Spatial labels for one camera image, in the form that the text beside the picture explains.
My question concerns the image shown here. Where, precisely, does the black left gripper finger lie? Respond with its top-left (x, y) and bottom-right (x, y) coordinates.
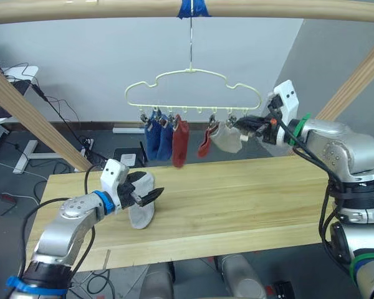
top-left (127, 172), bottom-right (151, 187)
top-left (132, 186), bottom-right (165, 207)

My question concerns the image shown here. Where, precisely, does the horizontal wooden beam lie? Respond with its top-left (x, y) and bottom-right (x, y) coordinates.
top-left (0, 0), bottom-right (374, 26)

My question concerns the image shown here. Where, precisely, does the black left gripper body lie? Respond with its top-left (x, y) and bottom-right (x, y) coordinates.
top-left (116, 178), bottom-right (143, 209)

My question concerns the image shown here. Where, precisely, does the red black tool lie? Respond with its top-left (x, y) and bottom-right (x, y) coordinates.
top-left (0, 187), bottom-right (18, 206)

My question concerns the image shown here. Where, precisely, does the long red sock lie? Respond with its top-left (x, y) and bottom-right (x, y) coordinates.
top-left (171, 114), bottom-right (190, 169)

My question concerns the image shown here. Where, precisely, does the pale yellow clip hanger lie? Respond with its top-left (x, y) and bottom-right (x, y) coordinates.
top-left (125, 66), bottom-right (263, 116)

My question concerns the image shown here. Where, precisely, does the blue tape strip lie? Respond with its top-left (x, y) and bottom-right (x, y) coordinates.
top-left (176, 0), bottom-right (213, 20)

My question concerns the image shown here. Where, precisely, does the grey rounded shape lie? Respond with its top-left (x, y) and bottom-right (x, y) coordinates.
top-left (141, 264), bottom-right (176, 299)
top-left (220, 254), bottom-right (266, 299)

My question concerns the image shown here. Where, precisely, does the slanted wooden post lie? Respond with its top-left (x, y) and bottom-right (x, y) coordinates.
top-left (0, 58), bottom-right (94, 171)
top-left (314, 38), bottom-right (374, 121)

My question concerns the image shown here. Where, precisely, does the white power strip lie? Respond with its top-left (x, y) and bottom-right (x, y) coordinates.
top-left (80, 138), bottom-right (95, 157)

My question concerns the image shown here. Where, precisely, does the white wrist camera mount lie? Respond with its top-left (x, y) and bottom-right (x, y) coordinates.
top-left (100, 158), bottom-right (130, 216)
top-left (273, 79), bottom-right (301, 147)

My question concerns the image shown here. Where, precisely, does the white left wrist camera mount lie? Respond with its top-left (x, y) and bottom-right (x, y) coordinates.
top-left (100, 158), bottom-right (130, 216)

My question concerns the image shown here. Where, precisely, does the metal wire hook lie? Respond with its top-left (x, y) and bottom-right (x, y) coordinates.
top-left (188, 0), bottom-right (194, 71)

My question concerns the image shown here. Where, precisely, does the black floor cable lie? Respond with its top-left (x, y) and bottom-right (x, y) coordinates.
top-left (6, 62), bottom-right (96, 163)

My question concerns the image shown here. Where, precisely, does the black floor tray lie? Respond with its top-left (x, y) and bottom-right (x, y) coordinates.
top-left (113, 147), bottom-right (149, 168)

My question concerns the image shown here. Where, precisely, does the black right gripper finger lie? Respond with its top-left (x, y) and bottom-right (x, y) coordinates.
top-left (236, 122), bottom-right (266, 135)
top-left (235, 115), bottom-right (269, 125)

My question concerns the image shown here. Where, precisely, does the white grey sock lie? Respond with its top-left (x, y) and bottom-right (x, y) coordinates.
top-left (127, 172), bottom-right (157, 230)
top-left (210, 121), bottom-right (242, 154)

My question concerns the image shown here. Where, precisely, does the blue sock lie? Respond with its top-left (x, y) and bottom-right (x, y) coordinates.
top-left (156, 114), bottom-right (176, 161)
top-left (144, 113), bottom-right (161, 161)

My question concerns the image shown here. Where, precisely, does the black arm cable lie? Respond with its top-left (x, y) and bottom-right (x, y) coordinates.
top-left (278, 119), bottom-right (342, 252)
top-left (17, 164), bottom-right (107, 283)

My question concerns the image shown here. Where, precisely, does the flat white box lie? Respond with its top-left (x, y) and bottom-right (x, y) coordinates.
top-left (112, 125), bottom-right (146, 135)

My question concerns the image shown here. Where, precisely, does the small black box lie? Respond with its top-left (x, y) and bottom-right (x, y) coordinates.
top-left (273, 281), bottom-right (296, 299)

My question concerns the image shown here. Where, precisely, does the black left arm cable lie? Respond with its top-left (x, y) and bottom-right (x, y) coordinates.
top-left (17, 164), bottom-right (107, 283)

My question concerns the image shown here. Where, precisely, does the short red sock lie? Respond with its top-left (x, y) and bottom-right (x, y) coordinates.
top-left (197, 121), bottom-right (219, 158)

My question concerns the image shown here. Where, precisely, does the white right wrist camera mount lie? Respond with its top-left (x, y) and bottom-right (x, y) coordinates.
top-left (273, 79), bottom-right (301, 147)

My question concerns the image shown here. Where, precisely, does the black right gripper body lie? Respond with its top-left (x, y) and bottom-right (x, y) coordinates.
top-left (256, 93), bottom-right (284, 145)

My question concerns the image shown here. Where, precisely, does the white side desk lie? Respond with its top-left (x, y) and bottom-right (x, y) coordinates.
top-left (2, 65), bottom-right (59, 174)

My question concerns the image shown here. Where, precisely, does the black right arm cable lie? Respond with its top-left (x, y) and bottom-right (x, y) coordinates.
top-left (278, 119), bottom-right (342, 252)

